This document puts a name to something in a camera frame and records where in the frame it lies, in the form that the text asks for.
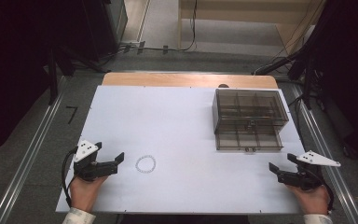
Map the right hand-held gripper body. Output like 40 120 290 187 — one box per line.
276 150 342 191

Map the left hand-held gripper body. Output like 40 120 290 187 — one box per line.
73 139 119 182

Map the smoky clear drawer box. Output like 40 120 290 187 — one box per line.
211 88 290 135

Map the person's left hand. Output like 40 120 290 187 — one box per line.
69 175 110 214

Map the person's right hand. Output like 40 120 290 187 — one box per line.
286 183 332 217

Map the white table board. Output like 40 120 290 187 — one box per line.
55 85 308 216

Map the black metal stand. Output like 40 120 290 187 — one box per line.
45 46 77 105
287 46 321 110

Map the wooden table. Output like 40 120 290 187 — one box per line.
101 72 280 90

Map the black curtain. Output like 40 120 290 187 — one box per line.
304 0 358 166
0 0 101 161

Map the dark cabinet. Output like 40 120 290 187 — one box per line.
80 0 129 62

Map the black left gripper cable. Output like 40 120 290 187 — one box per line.
61 147 78 207

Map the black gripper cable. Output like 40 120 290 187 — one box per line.
306 167 336 213
61 147 78 207

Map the metal floor rail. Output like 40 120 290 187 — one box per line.
290 84 358 224
0 76 70 224

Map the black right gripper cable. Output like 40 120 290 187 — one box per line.
306 167 336 213

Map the black floor cable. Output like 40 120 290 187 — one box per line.
103 0 199 66

